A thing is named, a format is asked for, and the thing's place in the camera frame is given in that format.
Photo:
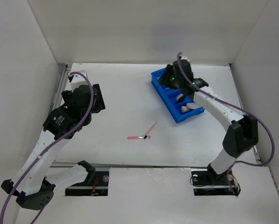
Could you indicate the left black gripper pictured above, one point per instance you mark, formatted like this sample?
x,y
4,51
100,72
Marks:
x,y
98,105

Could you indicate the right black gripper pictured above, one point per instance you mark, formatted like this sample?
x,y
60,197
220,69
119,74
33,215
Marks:
x,y
164,79

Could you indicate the black round compact jar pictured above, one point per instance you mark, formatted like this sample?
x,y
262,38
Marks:
x,y
180,98

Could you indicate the beige round powder puff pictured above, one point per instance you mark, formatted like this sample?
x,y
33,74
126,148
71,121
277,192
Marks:
x,y
192,106

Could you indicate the beige makeup sponge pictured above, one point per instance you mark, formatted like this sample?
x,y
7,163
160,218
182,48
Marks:
x,y
184,109

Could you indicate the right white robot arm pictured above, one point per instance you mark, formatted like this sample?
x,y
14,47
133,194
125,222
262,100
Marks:
x,y
241,130

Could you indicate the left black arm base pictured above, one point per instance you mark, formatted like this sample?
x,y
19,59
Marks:
x,y
95,186

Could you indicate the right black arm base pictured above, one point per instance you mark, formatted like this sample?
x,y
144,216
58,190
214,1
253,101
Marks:
x,y
203,185

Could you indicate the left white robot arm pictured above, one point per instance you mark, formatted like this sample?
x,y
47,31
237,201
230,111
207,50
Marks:
x,y
32,188

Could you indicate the blue plastic organizer bin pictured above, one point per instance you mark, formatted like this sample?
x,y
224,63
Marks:
x,y
173,99

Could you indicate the metal side rail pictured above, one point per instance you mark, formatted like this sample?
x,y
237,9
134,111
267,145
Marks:
x,y
61,80

